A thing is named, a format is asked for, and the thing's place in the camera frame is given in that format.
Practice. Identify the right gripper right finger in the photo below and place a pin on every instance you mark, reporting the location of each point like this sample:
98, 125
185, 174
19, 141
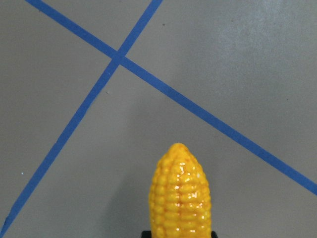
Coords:
213, 234

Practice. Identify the yellow plastic corn cob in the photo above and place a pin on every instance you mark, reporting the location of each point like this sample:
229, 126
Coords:
179, 198

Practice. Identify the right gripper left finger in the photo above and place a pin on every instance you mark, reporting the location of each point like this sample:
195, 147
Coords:
146, 234

